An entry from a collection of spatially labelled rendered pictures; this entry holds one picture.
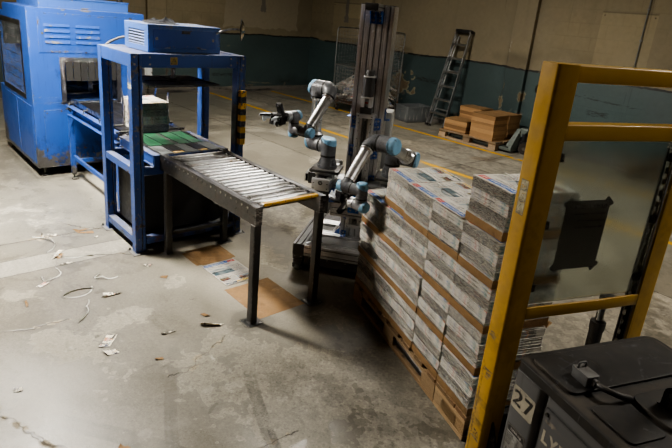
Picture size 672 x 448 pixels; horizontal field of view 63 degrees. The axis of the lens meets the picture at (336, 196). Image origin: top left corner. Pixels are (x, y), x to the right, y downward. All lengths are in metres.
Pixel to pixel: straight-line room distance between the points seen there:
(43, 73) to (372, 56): 3.63
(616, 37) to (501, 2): 2.19
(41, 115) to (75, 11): 1.13
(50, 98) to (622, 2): 8.04
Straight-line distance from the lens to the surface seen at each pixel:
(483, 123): 9.66
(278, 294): 4.01
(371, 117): 4.12
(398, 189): 3.32
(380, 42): 4.17
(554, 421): 2.17
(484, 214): 2.57
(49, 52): 6.46
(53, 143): 6.62
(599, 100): 9.90
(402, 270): 3.28
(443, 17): 11.60
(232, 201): 3.53
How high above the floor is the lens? 1.94
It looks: 18 degrees down
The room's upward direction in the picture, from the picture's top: 5 degrees clockwise
